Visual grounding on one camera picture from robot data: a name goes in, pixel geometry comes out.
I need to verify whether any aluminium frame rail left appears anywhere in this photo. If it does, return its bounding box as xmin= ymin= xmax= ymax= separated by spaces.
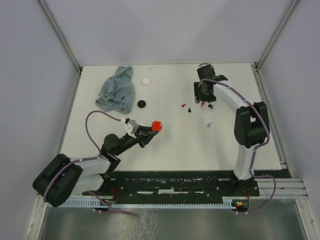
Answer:
xmin=37 ymin=0 xmax=83 ymax=75

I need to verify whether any orange earbud charging case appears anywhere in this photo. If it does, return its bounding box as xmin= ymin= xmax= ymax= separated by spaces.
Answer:
xmin=151 ymin=121 xmax=162 ymax=132

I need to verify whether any blue crumpled cloth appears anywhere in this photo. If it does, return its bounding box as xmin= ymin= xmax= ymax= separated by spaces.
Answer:
xmin=95 ymin=65 xmax=136 ymax=114

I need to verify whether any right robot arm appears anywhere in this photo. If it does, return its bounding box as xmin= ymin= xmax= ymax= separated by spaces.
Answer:
xmin=193 ymin=63 xmax=270 ymax=196

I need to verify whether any aluminium frame rail right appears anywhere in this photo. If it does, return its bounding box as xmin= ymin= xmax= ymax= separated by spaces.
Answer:
xmin=253 ymin=61 xmax=305 ymax=181

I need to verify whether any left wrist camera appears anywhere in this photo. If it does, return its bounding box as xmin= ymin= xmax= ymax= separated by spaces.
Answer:
xmin=124 ymin=118 xmax=139 ymax=135

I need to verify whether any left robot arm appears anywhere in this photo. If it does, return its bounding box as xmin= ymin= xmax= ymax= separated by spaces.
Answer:
xmin=32 ymin=121 xmax=162 ymax=207

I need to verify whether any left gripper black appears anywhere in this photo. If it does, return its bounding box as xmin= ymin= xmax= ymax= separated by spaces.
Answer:
xmin=114 ymin=124 xmax=159 ymax=156

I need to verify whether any black earbud charging case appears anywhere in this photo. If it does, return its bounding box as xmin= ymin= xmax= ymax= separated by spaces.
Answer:
xmin=137 ymin=100 xmax=147 ymax=109

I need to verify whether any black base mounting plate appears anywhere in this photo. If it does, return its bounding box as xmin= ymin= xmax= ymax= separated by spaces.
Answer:
xmin=94 ymin=170 xmax=260 ymax=205

